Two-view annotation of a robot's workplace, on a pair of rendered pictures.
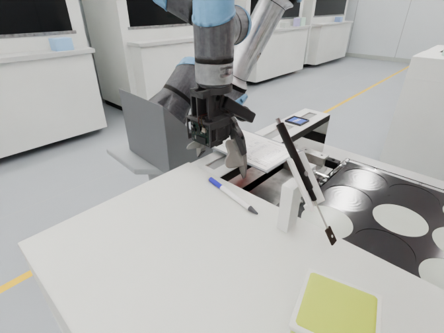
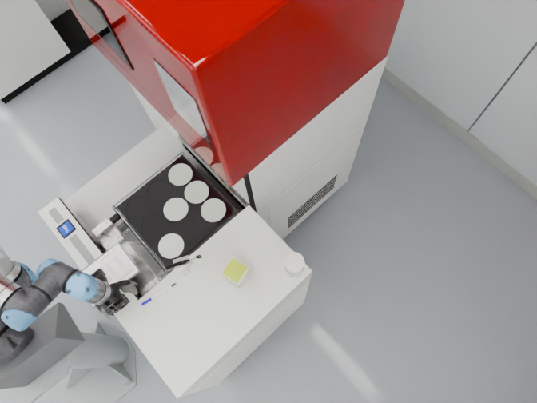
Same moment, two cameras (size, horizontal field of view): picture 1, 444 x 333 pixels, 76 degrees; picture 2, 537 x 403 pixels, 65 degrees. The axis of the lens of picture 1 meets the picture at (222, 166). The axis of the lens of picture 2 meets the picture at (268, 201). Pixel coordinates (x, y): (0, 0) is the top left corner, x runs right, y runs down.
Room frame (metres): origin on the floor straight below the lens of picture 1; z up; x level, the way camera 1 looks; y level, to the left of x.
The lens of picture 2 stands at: (-0.04, 0.17, 2.49)
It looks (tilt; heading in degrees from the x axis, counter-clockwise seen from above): 69 degrees down; 281
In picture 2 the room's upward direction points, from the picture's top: 7 degrees counter-clockwise
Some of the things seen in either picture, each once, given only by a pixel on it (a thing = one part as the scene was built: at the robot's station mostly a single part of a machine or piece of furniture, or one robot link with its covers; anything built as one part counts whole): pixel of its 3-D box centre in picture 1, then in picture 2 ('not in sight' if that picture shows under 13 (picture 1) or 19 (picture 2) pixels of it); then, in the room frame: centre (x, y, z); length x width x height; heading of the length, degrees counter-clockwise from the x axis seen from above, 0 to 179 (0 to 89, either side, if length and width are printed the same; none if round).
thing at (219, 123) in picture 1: (212, 113); (109, 297); (0.57, 0.02, 1.08); 0.09 x 0.08 x 0.12; 137
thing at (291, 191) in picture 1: (300, 197); (184, 264); (0.34, -0.12, 1.03); 0.06 x 0.04 x 0.13; 47
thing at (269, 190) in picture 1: (282, 186); (128, 258); (0.61, -0.16, 0.87); 0.36 x 0.08 x 0.03; 137
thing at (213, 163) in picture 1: (270, 155); (93, 258); (0.74, -0.14, 0.89); 0.55 x 0.09 x 0.14; 137
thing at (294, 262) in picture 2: not in sight; (294, 265); (-0.04, -0.15, 1.01); 0.07 x 0.07 x 0.10
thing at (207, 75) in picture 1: (215, 73); (98, 291); (0.57, 0.01, 1.16); 0.08 x 0.08 x 0.05
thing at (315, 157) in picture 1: (312, 156); (102, 228); (0.73, -0.27, 0.89); 0.08 x 0.03 x 0.03; 47
